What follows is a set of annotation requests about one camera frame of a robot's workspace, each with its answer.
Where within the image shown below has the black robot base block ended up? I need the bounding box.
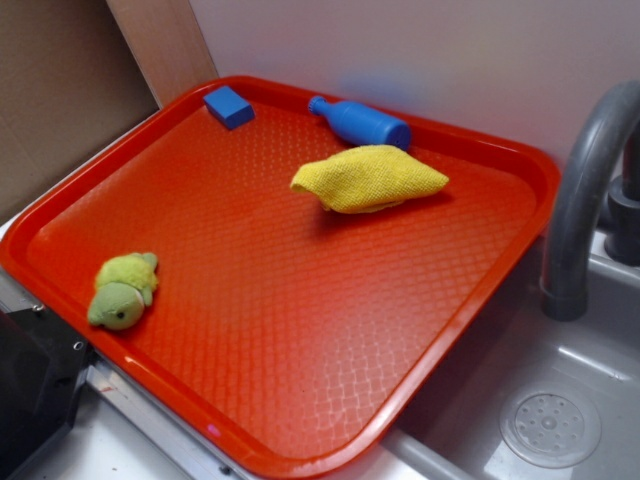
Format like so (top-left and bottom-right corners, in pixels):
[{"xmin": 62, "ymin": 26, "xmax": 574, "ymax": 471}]
[{"xmin": 1, "ymin": 307, "xmax": 91, "ymax": 479}]

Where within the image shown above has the yellow cloth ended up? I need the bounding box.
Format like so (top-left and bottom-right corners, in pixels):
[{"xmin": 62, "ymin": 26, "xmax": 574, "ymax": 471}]
[{"xmin": 290, "ymin": 145, "xmax": 449, "ymax": 214}]

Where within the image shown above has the red plastic tray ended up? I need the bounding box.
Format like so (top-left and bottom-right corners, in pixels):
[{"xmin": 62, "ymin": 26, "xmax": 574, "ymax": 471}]
[{"xmin": 1, "ymin": 77, "xmax": 560, "ymax": 479}]

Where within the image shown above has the blue plastic bottle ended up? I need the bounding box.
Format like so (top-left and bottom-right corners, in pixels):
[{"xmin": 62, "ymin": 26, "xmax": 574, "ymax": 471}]
[{"xmin": 308, "ymin": 96, "xmax": 412, "ymax": 151}]

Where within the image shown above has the blue rectangular block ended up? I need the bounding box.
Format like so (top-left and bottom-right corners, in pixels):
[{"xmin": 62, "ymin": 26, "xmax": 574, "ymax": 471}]
[{"xmin": 203, "ymin": 86, "xmax": 256, "ymax": 130}]

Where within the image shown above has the green plush turtle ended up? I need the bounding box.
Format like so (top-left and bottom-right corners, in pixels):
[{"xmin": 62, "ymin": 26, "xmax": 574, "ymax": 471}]
[{"xmin": 87, "ymin": 252, "xmax": 159, "ymax": 331}]

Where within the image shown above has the grey faucet spout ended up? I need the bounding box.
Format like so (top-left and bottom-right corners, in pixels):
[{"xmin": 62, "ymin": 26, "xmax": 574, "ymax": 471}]
[{"xmin": 540, "ymin": 80, "xmax": 639, "ymax": 321}]

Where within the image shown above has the grey plastic sink basin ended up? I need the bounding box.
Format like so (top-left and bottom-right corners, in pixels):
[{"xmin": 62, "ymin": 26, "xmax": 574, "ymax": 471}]
[{"xmin": 384, "ymin": 227, "xmax": 640, "ymax": 480}]

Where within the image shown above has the wooden board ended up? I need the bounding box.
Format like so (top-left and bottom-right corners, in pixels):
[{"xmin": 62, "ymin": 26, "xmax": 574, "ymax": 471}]
[{"xmin": 107, "ymin": 0, "xmax": 218, "ymax": 108}]

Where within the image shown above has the brown cardboard panel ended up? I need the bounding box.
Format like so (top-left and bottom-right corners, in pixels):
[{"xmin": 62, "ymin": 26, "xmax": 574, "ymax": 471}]
[{"xmin": 1, "ymin": 1, "xmax": 157, "ymax": 221}]

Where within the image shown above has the round sink drain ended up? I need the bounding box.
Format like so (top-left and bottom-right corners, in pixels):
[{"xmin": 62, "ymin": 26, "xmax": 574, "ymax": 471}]
[{"xmin": 499, "ymin": 382, "xmax": 602, "ymax": 469}]

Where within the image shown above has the dark grey faucet handle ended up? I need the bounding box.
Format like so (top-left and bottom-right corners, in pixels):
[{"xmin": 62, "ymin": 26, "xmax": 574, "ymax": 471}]
[{"xmin": 602, "ymin": 124, "xmax": 640, "ymax": 266}]

